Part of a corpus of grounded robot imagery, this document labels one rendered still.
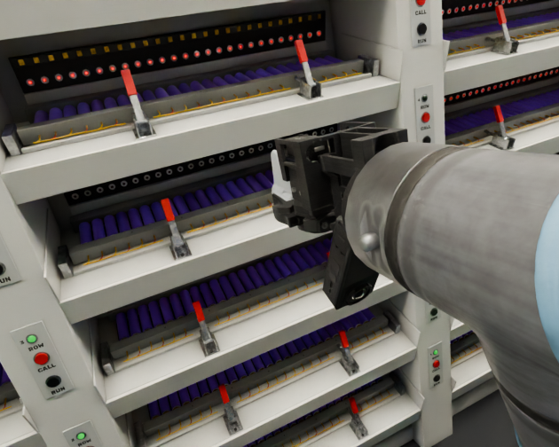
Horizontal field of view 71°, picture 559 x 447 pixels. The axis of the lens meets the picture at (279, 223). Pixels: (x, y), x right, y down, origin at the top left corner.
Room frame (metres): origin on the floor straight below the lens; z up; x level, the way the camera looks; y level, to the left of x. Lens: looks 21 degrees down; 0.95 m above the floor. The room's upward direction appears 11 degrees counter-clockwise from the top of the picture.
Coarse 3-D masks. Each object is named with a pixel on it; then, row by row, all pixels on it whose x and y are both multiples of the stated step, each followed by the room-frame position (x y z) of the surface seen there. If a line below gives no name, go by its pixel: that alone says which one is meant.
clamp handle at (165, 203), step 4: (164, 200) 0.58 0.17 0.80; (168, 200) 0.58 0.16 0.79; (164, 204) 0.58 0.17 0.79; (168, 204) 0.58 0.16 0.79; (164, 208) 0.58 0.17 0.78; (168, 208) 0.58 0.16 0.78; (164, 212) 0.57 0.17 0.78; (168, 212) 0.58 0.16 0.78; (172, 212) 0.58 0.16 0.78; (168, 216) 0.57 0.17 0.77; (172, 216) 0.57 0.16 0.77; (168, 220) 0.57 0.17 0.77; (172, 220) 0.57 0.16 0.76; (172, 224) 0.57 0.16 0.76; (176, 224) 0.57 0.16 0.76; (172, 228) 0.57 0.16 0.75; (176, 228) 0.57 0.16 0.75; (172, 232) 0.57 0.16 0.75; (176, 232) 0.57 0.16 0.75; (176, 236) 0.57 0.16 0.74; (176, 240) 0.56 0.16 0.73; (180, 240) 0.56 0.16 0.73
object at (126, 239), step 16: (256, 192) 0.68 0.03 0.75; (208, 208) 0.64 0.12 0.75; (224, 208) 0.64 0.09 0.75; (240, 208) 0.65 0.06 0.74; (160, 224) 0.61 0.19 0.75; (192, 224) 0.62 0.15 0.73; (96, 240) 0.58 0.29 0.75; (112, 240) 0.58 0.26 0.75; (128, 240) 0.59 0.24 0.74; (144, 240) 0.60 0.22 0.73; (160, 240) 0.59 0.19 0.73; (80, 256) 0.56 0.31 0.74; (96, 256) 0.57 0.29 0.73; (112, 256) 0.56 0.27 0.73
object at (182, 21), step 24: (312, 0) 0.86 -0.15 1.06; (120, 24) 0.74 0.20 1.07; (144, 24) 0.76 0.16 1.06; (168, 24) 0.77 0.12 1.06; (192, 24) 0.78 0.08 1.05; (216, 24) 0.80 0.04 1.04; (0, 48) 0.68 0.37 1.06; (24, 48) 0.69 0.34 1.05; (48, 48) 0.70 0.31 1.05; (0, 72) 0.68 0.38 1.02; (24, 120) 0.68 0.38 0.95
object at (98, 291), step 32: (256, 160) 0.78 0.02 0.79; (128, 192) 0.69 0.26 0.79; (256, 224) 0.62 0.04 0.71; (64, 256) 0.55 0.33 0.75; (160, 256) 0.56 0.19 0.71; (192, 256) 0.56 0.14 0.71; (224, 256) 0.57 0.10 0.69; (256, 256) 0.60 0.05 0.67; (64, 288) 0.52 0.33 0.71; (96, 288) 0.51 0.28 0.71; (128, 288) 0.52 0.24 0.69; (160, 288) 0.54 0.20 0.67
